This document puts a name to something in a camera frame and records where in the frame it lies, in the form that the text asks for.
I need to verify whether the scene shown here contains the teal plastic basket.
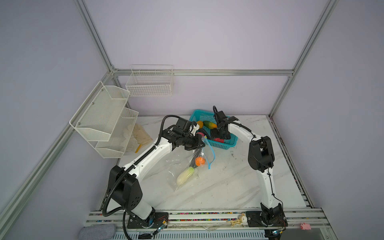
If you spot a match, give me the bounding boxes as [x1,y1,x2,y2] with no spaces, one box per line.
[189,110,238,150]

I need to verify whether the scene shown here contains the white mesh two-tier shelf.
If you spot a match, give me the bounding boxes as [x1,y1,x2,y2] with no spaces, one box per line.
[69,82,139,159]

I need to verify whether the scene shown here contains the grey cloth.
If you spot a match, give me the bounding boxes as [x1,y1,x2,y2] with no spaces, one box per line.
[78,224,116,240]

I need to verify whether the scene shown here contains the clear zip top bag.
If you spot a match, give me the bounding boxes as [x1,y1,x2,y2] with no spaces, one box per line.
[167,136,216,191]

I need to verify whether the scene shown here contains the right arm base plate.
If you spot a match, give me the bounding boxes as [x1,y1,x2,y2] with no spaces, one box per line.
[246,210,288,228]

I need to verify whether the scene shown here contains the black corrugated cable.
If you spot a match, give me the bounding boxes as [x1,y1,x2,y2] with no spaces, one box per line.
[101,114,182,240]

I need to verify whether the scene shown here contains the yellow lemon toy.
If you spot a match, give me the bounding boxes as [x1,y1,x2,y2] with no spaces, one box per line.
[197,121,204,129]

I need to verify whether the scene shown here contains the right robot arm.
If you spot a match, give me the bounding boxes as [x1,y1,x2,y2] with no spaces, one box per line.
[213,106,285,227]

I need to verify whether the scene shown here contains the green yellow cucumber toy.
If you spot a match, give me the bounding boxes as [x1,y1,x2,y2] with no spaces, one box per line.
[203,121,217,130]

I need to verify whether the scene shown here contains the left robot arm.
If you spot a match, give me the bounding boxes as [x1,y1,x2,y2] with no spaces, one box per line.
[102,115,205,225]

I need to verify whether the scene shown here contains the white radish toy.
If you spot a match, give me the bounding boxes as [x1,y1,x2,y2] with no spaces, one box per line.
[176,167,195,186]

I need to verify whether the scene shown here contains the yellow wooden toy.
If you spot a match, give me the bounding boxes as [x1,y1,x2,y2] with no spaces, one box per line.
[230,213,248,227]

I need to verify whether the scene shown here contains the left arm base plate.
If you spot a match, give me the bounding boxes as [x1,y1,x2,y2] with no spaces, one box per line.
[125,212,169,229]

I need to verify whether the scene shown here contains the red strawberry toy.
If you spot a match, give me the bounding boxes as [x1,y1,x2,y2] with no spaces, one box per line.
[213,138,225,143]

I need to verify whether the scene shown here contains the white wire basket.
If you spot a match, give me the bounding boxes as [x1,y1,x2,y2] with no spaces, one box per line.
[126,65,174,97]

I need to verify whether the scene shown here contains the pink pig figure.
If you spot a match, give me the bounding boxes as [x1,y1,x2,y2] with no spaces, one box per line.
[300,223,312,231]

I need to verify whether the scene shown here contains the orange persimmon toy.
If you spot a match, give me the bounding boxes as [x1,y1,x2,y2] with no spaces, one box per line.
[195,157,206,167]

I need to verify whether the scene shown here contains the beige cloth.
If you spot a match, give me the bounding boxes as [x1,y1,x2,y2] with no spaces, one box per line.
[126,124,153,153]

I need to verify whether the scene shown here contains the dark eggplant toy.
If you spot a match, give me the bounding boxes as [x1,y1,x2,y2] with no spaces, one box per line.
[197,129,211,140]

